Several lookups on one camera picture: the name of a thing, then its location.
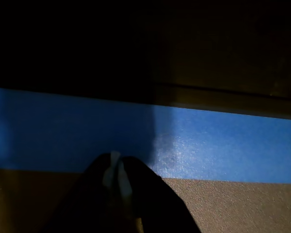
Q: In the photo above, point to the black gripper finger blue tape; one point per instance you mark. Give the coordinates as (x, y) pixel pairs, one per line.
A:
(87, 206)
(160, 208)

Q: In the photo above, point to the blue sheet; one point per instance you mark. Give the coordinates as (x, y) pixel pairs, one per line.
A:
(220, 145)

